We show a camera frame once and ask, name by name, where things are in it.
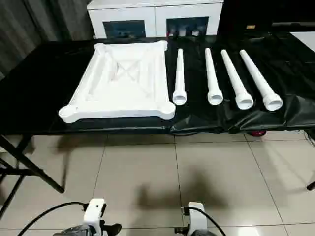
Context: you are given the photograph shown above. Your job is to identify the white plastic table top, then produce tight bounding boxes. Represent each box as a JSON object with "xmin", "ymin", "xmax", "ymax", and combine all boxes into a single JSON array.
[{"xmin": 58, "ymin": 40, "xmax": 176, "ymax": 123}]

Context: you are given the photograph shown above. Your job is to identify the white plastic table leg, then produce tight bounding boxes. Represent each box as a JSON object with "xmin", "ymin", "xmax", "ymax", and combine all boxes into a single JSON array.
[
  {"xmin": 239, "ymin": 49, "xmax": 283, "ymax": 112},
  {"xmin": 172, "ymin": 48, "xmax": 188, "ymax": 106},
  {"xmin": 204, "ymin": 47, "xmax": 224, "ymax": 106},
  {"xmin": 220, "ymin": 49, "xmax": 254, "ymax": 110}
]

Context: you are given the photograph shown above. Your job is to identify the black mat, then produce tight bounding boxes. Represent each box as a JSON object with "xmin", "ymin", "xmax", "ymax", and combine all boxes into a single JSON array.
[{"xmin": 0, "ymin": 36, "xmax": 315, "ymax": 135}]

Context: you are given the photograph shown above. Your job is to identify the white cabinet with glass doors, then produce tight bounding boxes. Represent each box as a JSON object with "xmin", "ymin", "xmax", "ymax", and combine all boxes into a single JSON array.
[{"xmin": 86, "ymin": 0, "xmax": 223, "ymax": 39}]

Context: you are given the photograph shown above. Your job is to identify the grey curtain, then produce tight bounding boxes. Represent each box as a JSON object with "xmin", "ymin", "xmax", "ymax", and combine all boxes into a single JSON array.
[{"xmin": 0, "ymin": 0, "xmax": 95, "ymax": 74}]

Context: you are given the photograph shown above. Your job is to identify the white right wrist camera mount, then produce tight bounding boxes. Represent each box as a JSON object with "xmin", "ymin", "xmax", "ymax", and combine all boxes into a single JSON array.
[{"xmin": 183, "ymin": 202, "xmax": 209, "ymax": 233}]

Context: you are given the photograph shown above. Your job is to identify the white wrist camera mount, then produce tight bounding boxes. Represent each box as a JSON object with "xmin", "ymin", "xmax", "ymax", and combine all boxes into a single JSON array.
[
  {"xmin": 83, "ymin": 198, "xmax": 107, "ymax": 231},
  {"xmin": 183, "ymin": 202, "xmax": 209, "ymax": 233}
]

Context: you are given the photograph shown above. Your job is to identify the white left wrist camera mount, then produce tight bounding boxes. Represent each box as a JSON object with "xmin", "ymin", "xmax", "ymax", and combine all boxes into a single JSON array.
[{"xmin": 83, "ymin": 198, "xmax": 107, "ymax": 231}]

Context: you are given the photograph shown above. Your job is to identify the black folding table frame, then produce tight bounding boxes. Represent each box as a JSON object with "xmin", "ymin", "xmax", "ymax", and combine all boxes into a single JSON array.
[{"xmin": 0, "ymin": 134, "xmax": 65, "ymax": 194}]

